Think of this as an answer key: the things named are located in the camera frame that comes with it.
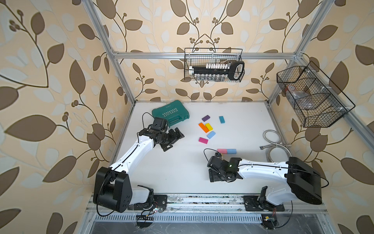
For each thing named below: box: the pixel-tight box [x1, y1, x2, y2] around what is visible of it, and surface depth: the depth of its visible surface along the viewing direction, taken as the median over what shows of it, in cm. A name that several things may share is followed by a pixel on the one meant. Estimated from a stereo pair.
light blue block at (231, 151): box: [226, 148, 237, 155], surface depth 93 cm
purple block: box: [201, 114, 211, 122], surface depth 112 cm
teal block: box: [218, 115, 226, 124], surface depth 110 cm
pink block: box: [217, 148, 228, 155], surface depth 93 cm
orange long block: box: [198, 122, 210, 134], surface depth 107 cm
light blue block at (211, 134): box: [206, 130, 217, 139], surface depth 104 cm
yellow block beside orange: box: [205, 122, 214, 132], surface depth 107 cm
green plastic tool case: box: [151, 99, 190, 127], surface depth 110 cm
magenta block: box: [198, 136, 209, 145], surface depth 99 cm
